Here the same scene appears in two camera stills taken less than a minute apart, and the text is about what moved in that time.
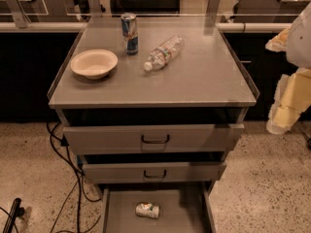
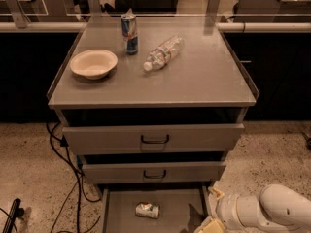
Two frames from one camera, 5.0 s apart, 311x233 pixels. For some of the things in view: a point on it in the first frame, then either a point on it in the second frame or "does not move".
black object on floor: [17, 212] does not move
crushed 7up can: [146, 209] does not move
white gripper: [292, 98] to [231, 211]
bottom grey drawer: [184, 208] does not move
